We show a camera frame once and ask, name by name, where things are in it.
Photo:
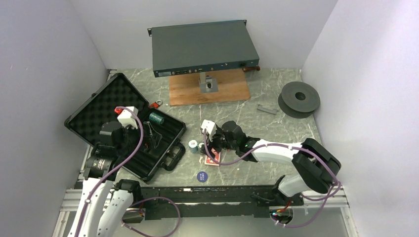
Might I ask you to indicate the brown handle tool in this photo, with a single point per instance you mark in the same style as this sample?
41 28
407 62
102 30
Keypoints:
248 69

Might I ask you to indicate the wooden base board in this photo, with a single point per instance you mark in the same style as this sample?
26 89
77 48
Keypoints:
228 85

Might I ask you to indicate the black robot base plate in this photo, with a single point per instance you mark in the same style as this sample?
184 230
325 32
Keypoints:
213 201

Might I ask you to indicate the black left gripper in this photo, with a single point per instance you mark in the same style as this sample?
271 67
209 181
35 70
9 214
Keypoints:
155 137

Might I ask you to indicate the small grey metal bracket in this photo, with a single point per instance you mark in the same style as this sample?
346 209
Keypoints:
266 110

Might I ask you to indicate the white blue chip stack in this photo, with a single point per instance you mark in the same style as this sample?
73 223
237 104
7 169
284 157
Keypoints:
193 145

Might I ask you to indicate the red and silver key tool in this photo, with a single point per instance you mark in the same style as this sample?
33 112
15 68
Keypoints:
156 104

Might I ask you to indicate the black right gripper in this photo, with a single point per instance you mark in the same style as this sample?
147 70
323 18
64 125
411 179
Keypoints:
219 131

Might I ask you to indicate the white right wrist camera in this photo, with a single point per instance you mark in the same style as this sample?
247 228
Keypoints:
209 128

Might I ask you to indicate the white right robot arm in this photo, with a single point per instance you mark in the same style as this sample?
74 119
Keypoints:
316 168

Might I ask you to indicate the black poker set case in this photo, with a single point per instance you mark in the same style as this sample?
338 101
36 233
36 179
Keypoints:
87 120

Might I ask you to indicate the red playing card deck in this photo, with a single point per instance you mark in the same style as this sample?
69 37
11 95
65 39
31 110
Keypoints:
210 161

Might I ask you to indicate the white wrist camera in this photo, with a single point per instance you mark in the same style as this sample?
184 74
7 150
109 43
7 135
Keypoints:
126 119
209 128

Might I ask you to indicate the grey filament spool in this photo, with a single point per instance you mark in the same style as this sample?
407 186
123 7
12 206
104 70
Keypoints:
298 99

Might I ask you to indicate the green blue chip stack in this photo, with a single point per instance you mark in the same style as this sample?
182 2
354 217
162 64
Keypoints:
156 118

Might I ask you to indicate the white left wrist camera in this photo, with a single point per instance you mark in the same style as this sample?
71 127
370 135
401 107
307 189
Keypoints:
126 119

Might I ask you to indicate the grey metal stand bracket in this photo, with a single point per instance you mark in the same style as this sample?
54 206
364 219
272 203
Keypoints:
208 84

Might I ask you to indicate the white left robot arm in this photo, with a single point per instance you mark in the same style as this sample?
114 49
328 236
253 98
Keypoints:
104 201

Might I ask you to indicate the dark grey rack unit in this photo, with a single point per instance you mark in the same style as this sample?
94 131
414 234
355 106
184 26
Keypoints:
201 47

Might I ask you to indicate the blue small blind button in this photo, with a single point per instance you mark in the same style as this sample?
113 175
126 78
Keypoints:
202 176

